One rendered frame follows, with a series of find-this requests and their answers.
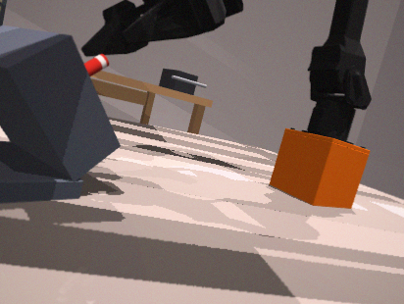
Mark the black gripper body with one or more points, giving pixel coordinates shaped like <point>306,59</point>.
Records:
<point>212,14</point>

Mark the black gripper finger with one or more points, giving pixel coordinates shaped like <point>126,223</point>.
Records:
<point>168,19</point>
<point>108,40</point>

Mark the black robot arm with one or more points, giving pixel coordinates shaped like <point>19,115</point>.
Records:
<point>338,66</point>

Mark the dark red cylinder with grey band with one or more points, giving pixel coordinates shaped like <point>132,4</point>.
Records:
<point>96,64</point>

